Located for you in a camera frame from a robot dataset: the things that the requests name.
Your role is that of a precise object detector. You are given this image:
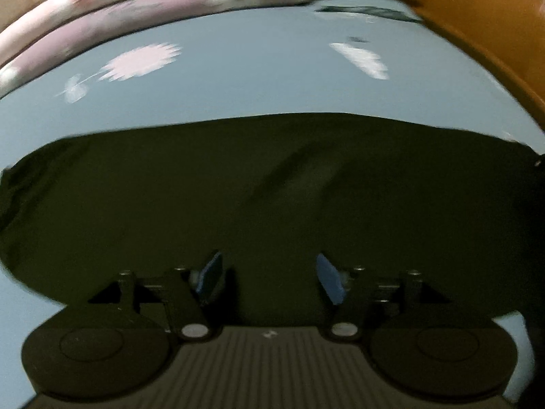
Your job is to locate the black garment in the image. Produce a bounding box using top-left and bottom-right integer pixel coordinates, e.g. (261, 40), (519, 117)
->
(1, 113), (544, 325)

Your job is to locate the blue patterned bed sheet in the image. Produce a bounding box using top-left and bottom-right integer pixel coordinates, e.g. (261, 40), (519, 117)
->
(1, 0), (544, 408)

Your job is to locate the wooden headboard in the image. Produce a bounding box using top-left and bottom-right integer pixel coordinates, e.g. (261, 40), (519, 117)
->
(413, 0), (544, 127)

